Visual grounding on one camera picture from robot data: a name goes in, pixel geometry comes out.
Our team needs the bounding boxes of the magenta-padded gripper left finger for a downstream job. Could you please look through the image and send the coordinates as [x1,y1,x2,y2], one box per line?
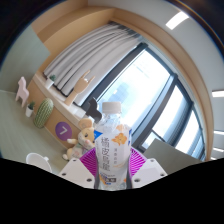
[58,147,100,190]

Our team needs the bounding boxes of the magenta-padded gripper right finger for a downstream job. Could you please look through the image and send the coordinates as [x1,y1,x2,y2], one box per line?
[127,147,169,190]

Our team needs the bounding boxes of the clear plastic drink bottle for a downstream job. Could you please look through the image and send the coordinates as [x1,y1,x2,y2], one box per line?
[93,101,133,192]

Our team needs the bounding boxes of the grey-green partition panel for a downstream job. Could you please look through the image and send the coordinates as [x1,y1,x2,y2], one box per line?
[0,24,51,95]
[143,138,205,175]

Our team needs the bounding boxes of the cream plush mouse toy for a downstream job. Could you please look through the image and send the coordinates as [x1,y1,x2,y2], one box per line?
[62,117,98,162]

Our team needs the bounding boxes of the round purple number sign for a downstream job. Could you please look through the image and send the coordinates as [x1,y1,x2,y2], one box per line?
[54,121,73,140]

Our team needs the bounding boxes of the black cat-shaped figure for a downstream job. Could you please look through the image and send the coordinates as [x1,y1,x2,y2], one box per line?
[81,97,103,124]

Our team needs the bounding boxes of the tall green plush cactus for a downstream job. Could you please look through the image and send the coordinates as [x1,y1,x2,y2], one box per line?
[32,97,55,129]

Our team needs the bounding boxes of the wooden desk back ledge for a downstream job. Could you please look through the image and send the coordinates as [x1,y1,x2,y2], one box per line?
[26,73,98,151]

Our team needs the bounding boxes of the dark-framed window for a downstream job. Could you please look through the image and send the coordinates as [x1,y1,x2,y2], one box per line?
[89,43,207,162]

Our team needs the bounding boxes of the wooden hand sculpture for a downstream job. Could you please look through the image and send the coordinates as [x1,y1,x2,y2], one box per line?
[64,69,96,107]

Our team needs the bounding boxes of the grey pleated curtain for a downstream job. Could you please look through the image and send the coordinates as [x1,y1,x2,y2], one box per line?
[43,22,139,106]

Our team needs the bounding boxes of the ceiling light strips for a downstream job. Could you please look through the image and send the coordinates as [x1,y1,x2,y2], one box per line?
[165,11,224,161]

